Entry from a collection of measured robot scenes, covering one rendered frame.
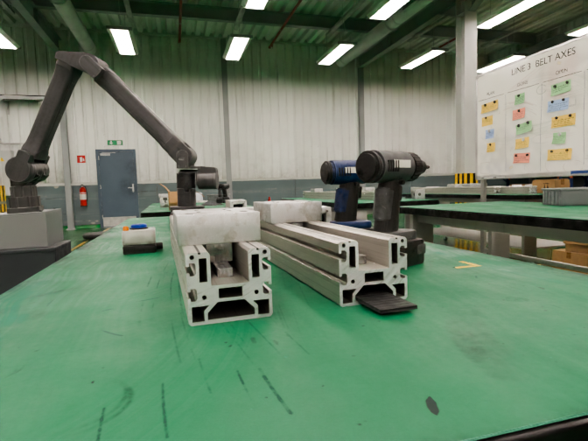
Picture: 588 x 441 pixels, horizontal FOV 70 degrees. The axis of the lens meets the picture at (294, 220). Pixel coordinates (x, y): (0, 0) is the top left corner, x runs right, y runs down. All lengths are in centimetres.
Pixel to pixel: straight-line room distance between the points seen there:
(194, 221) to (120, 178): 1180
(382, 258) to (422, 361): 22
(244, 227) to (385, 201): 31
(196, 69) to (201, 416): 1253
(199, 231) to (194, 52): 1237
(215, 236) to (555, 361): 40
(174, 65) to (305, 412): 1255
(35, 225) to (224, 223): 99
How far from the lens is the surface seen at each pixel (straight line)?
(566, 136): 382
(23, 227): 150
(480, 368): 40
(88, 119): 1262
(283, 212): 84
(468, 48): 949
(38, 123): 152
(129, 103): 140
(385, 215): 79
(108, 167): 1240
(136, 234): 114
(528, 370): 41
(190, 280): 50
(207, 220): 56
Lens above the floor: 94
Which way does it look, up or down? 5 degrees down
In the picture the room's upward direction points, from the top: 2 degrees counter-clockwise
